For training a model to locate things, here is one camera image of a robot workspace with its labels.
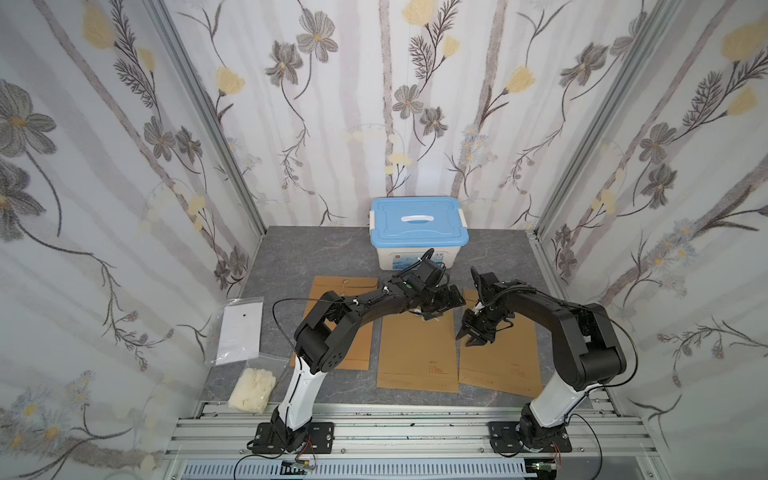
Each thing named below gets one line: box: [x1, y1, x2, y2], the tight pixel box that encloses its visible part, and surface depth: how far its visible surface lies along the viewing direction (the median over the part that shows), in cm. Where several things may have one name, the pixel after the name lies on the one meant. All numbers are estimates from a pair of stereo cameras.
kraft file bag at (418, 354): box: [377, 309, 460, 393], surface depth 89 cm
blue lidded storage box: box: [368, 196, 470, 270], surface depth 102 cm
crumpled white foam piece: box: [228, 368, 276, 414], surface depth 82 cm
